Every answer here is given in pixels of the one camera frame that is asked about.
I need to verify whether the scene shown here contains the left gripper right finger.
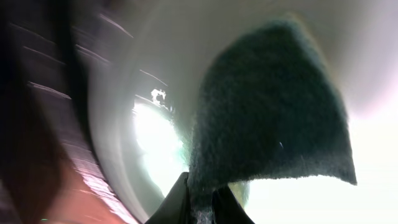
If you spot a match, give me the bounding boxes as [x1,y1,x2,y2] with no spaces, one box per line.
[213,186,254,224]

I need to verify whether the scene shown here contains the mint plate with one smear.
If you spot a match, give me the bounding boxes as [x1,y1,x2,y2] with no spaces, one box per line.
[75,0,397,223]

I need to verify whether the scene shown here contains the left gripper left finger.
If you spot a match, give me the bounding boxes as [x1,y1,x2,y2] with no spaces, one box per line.
[145,172,190,224]

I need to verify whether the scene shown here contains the green scrubbing sponge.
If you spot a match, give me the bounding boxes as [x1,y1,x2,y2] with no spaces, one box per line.
[187,19,357,223]

